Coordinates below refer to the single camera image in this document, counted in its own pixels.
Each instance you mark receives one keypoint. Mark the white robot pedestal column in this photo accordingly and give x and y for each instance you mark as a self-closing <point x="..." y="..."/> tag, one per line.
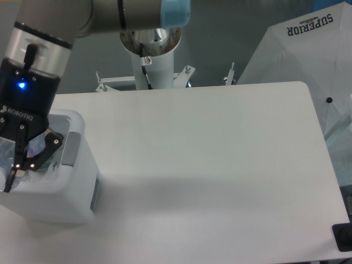
<point x="155" y="46"/>

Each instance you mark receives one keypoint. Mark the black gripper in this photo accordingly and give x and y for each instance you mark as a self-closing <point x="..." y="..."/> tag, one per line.
<point x="31" y="71"/>

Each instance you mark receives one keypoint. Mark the clear plastic bottle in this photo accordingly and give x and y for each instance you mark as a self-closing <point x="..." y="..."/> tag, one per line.
<point x="11" y="154"/>

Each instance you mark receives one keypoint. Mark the white umbrella with Superior print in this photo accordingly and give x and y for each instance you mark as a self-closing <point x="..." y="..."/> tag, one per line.
<point x="314" y="49"/>

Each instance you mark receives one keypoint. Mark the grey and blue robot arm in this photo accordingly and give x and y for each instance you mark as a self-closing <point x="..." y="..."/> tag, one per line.
<point x="68" y="20"/>

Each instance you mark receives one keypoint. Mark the white metal base frame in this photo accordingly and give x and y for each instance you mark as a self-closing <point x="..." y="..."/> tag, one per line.
<point x="148" y="77"/>

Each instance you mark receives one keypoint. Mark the black device at table edge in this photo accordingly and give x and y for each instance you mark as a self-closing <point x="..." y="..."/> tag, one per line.
<point x="342" y="235"/>

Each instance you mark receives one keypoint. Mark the white trash can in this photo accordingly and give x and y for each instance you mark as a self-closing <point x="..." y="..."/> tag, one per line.
<point x="65" y="190"/>

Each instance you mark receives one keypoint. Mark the white plastic bag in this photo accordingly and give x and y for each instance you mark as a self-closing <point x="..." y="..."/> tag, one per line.
<point x="46" y="173"/>

